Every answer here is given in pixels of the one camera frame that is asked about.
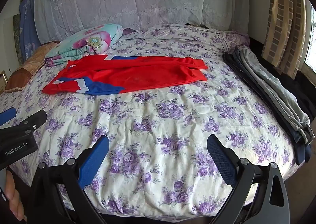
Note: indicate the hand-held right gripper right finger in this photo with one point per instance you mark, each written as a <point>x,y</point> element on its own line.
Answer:
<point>222,162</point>

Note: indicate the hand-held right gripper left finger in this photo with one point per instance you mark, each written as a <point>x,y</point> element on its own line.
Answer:
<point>95,162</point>

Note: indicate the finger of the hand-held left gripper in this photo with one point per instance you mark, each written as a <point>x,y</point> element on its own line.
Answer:
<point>7,116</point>
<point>37,118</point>

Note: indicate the red pants with blue stripe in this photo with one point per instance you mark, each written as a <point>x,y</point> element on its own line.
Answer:
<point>138,75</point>

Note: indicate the dark navy folded pants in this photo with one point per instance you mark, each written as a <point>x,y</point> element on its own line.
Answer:
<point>302,153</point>

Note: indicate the grey folded pants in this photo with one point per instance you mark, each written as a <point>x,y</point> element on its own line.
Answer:
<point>271,83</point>

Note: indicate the person's left hand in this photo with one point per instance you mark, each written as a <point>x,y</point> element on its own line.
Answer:
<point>13,194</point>

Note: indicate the brown pillow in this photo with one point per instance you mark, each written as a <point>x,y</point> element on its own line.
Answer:
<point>27,70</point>

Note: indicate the purple floral bed quilt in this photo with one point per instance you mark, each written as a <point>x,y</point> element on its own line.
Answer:
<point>160,120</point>

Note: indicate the green patterned cloth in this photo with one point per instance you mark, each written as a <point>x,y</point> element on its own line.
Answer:
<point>17,38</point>

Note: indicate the blue printed cloth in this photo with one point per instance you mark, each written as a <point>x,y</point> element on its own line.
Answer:
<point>27,28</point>

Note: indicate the folded teal floral blanket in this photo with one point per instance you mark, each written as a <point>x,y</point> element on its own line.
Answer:
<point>93,41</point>

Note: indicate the black cloth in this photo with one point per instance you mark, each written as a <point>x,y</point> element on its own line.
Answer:
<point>303,95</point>

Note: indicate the beige striped curtain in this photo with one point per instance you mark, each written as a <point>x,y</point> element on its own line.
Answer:
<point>281,28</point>

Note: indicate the window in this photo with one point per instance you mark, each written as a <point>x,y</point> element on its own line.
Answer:
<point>312,41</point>

